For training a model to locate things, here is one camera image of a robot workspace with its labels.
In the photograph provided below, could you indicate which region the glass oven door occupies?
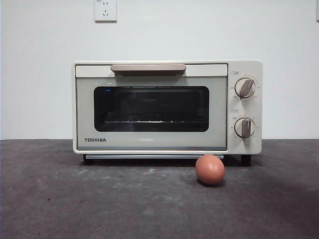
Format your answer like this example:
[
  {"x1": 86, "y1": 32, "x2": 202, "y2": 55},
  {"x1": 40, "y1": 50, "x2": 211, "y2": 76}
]
[{"x1": 75, "y1": 64, "x2": 228, "y2": 151}]

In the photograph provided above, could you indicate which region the brown egg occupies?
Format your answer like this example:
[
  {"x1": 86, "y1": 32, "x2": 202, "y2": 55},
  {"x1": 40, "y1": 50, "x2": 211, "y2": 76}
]
[{"x1": 195, "y1": 154, "x2": 226, "y2": 186}]

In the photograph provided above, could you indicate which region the silver crumb tray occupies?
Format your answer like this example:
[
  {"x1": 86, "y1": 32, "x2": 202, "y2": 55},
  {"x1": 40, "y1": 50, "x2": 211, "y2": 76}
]
[{"x1": 83, "y1": 154, "x2": 224, "y2": 160}]

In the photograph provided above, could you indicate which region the small cream timer knob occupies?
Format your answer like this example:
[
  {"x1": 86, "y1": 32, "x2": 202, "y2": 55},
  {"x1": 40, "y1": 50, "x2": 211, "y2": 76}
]
[{"x1": 234, "y1": 117, "x2": 256, "y2": 139}]

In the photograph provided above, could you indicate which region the large cream temperature knob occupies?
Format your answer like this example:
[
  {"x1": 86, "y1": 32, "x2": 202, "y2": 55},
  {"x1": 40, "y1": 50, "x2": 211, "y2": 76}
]
[{"x1": 235, "y1": 77, "x2": 257, "y2": 100}]

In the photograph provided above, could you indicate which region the cream Toshiba toaster oven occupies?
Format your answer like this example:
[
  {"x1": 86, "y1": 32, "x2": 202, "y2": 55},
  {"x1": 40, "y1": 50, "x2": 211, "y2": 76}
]
[{"x1": 72, "y1": 59, "x2": 263, "y2": 167}]

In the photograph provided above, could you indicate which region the metal wire oven rack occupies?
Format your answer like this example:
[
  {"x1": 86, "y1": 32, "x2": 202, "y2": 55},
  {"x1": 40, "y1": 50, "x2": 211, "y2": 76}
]
[{"x1": 104, "y1": 119, "x2": 209, "y2": 124}]

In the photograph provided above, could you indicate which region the white wall socket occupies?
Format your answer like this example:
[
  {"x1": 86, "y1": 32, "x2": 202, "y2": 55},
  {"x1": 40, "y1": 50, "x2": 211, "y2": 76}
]
[{"x1": 94, "y1": 0, "x2": 118, "y2": 23}]

